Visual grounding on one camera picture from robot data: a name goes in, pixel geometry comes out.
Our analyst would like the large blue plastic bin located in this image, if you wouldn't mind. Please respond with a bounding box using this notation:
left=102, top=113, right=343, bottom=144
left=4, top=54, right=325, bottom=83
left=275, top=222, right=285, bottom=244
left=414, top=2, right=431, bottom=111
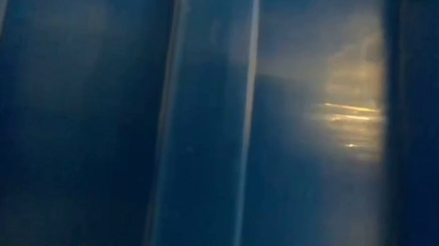
left=0, top=0, right=439, bottom=246

